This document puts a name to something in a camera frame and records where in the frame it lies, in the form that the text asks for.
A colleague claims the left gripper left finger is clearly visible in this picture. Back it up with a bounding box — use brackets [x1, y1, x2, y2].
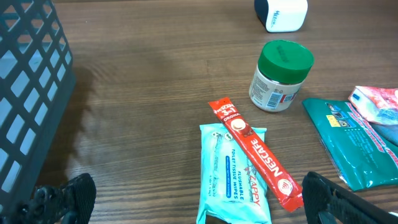
[1, 173, 96, 224]

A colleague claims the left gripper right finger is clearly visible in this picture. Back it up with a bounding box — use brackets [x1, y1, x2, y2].
[302, 172, 397, 224]

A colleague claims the red snack stick packet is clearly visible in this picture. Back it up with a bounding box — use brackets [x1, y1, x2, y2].
[209, 97, 303, 212]

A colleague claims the green 3M gloves package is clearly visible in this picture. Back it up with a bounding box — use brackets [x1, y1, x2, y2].
[302, 98, 397, 191]

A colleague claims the white teal wipes pack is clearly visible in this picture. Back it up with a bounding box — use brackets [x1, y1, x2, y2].
[197, 123, 272, 224]

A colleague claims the red Kleenex tissue pack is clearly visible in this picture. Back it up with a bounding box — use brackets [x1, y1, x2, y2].
[348, 86, 397, 126]

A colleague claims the green lid jar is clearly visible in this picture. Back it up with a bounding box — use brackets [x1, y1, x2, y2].
[249, 40, 314, 113]

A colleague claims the white barcode scanner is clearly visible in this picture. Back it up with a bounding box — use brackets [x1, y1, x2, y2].
[254, 0, 308, 33]

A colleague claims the grey plastic mesh basket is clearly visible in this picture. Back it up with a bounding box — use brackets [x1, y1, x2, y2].
[1, 0, 76, 214]

